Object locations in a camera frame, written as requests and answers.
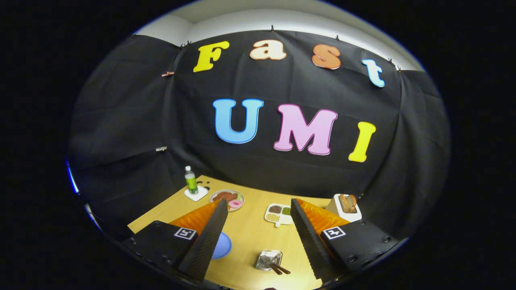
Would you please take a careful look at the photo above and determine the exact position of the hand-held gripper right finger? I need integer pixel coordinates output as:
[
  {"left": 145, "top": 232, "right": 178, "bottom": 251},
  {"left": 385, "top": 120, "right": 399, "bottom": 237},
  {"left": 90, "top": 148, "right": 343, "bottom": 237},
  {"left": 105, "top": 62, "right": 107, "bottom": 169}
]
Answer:
[{"left": 290, "top": 198, "right": 400, "bottom": 283}]

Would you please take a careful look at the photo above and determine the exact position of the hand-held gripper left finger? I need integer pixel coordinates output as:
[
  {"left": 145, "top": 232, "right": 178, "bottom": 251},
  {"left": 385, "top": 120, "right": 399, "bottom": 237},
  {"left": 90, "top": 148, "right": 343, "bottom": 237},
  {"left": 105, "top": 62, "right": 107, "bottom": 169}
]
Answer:
[{"left": 121, "top": 199, "right": 229, "bottom": 282}]

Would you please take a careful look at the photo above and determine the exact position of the blue round plate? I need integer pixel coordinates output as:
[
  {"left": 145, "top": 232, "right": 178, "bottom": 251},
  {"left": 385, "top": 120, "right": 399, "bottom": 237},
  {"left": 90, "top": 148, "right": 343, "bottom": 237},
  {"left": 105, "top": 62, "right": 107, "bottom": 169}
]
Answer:
[{"left": 211, "top": 232, "right": 233, "bottom": 259}]

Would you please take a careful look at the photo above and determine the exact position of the white divided bean dish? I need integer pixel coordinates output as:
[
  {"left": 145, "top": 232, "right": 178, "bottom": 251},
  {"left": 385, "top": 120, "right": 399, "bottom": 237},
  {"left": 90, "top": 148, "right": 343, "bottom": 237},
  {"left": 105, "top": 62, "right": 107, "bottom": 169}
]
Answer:
[{"left": 264, "top": 203, "right": 294, "bottom": 228}]

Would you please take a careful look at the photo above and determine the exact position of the white toaster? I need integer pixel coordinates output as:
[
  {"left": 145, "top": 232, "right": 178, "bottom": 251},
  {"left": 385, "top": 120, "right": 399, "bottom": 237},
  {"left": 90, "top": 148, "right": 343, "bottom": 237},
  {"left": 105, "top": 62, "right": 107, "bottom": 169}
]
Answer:
[{"left": 325, "top": 194, "right": 362, "bottom": 223}]

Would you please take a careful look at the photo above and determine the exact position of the white square coaster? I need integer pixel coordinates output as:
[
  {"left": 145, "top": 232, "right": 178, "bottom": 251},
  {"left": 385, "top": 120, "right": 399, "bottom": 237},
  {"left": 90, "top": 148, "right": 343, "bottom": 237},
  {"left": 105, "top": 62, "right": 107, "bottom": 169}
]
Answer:
[{"left": 184, "top": 185, "right": 209, "bottom": 202}]

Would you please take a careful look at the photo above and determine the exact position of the beige oval food plate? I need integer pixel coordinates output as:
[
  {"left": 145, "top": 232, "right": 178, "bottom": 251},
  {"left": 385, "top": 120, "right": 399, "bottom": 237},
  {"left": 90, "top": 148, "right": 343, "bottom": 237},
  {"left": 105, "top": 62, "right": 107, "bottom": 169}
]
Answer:
[{"left": 210, "top": 189, "right": 245, "bottom": 212}]

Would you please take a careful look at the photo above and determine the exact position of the green label drink bottle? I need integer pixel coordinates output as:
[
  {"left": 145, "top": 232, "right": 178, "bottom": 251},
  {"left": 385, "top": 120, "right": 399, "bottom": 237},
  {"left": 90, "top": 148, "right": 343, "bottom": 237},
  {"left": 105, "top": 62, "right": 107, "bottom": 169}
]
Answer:
[{"left": 185, "top": 166, "right": 199, "bottom": 195}]

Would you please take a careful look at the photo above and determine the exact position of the silver wire basket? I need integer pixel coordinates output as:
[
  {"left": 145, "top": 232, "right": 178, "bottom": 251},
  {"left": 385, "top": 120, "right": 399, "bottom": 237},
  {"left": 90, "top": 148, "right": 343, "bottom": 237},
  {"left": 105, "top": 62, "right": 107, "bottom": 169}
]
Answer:
[{"left": 255, "top": 249, "right": 283, "bottom": 271}]

